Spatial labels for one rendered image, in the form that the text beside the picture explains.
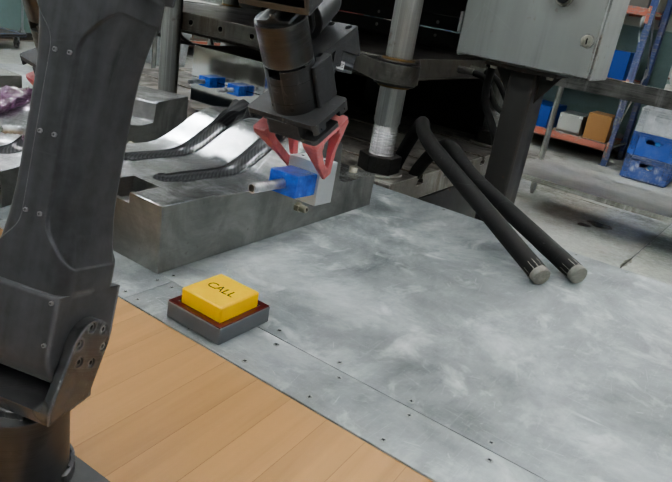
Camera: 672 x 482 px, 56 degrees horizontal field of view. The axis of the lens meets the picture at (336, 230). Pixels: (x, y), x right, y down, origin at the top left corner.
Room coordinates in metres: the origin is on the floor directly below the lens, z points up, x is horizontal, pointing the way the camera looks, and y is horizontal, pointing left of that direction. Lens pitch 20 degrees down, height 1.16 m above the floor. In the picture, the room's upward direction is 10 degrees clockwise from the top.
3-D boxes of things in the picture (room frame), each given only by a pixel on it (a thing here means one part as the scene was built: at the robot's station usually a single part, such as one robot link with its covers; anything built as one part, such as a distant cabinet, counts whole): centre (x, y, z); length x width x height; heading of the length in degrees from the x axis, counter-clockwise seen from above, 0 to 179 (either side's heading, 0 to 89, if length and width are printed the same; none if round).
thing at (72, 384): (0.36, 0.19, 0.90); 0.09 x 0.06 x 0.06; 74
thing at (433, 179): (2.05, 0.23, 0.76); 1.30 x 0.84 x 0.07; 58
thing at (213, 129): (0.98, 0.20, 0.92); 0.35 x 0.16 x 0.09; 148
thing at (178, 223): (0.99, 0.19, 0.87); 0.50 x 0.26 x 0.14; 148
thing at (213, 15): (2.04, 0.22, 0.96); 1.29 x 0.83 x 0.18; 58
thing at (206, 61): (1.95, 0.23, 0.87); 0.50 x 0.27 x 0.17; 148
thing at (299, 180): (0.74, 0.07, 0.94); 0.13 x 0.05 x 0.05; 148
